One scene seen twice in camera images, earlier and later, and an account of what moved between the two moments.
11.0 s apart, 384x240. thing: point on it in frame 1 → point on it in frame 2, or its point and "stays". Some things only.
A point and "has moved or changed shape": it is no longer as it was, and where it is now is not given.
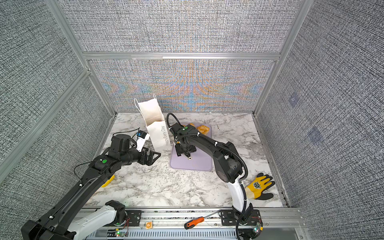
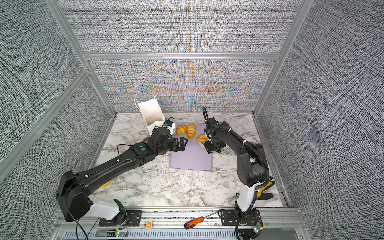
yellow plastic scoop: [108, 181] stays
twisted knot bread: [203, 129] has moved or changed shape
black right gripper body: [180, 149] → [211, 146]
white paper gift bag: [152, 115] stays
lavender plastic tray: [200, 160] stays
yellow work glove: [255, 190] stays
